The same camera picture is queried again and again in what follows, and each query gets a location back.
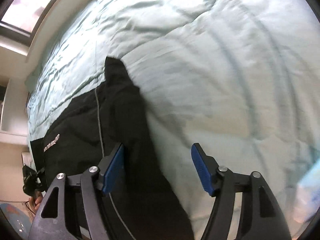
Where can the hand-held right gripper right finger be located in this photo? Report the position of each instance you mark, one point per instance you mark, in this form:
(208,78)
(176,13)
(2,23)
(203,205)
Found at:
(202,171)

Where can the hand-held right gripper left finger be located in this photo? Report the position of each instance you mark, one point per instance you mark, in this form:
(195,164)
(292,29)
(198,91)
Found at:
(114,171)

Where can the black hooded jacket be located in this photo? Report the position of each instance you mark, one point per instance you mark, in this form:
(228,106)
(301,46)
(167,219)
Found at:
(125,140)

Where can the person's left hand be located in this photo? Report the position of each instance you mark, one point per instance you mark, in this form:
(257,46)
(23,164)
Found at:
(37,201)

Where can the blue round object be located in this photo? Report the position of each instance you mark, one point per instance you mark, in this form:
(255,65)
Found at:
(15,220)

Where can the pale green bed comforter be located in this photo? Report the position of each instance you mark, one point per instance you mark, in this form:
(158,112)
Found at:
(225,80)

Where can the dark framed window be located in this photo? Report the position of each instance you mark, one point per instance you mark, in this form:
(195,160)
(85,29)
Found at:
(26,8)

